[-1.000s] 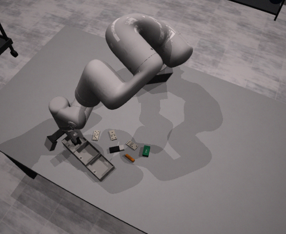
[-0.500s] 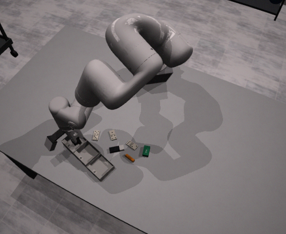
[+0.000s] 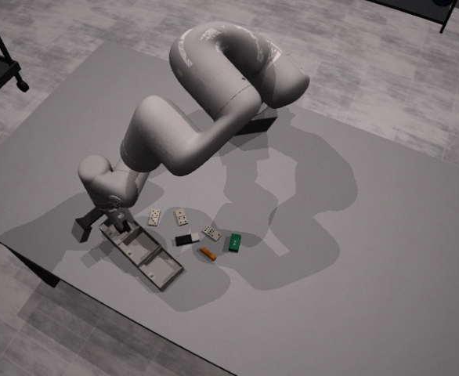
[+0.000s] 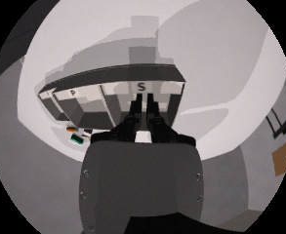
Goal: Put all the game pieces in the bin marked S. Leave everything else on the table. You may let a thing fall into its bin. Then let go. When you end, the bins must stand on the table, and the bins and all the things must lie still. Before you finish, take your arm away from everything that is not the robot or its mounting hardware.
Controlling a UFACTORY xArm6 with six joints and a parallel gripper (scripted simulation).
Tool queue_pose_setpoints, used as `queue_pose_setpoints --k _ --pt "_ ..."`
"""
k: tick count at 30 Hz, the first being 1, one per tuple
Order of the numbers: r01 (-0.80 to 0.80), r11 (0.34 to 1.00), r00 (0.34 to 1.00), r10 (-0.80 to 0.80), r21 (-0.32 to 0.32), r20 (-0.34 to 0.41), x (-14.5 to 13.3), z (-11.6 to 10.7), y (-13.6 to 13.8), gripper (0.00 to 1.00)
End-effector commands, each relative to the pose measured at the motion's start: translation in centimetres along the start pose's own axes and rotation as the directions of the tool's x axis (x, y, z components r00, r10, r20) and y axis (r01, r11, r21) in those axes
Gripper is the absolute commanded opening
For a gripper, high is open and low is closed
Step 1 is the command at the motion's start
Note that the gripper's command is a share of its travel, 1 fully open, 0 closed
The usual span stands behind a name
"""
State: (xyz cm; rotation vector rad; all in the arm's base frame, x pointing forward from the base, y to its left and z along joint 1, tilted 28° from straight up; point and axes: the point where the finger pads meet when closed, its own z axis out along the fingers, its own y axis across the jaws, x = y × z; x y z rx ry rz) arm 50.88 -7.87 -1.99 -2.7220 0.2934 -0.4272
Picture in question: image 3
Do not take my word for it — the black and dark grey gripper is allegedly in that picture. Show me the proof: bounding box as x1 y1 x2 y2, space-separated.
100 208 134 234

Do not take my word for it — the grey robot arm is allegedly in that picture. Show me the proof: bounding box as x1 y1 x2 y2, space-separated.
71 21 310 243

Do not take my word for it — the white domino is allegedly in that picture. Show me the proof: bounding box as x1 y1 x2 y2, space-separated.
148 209 161 226
203 225 222 241
175 208 188 226

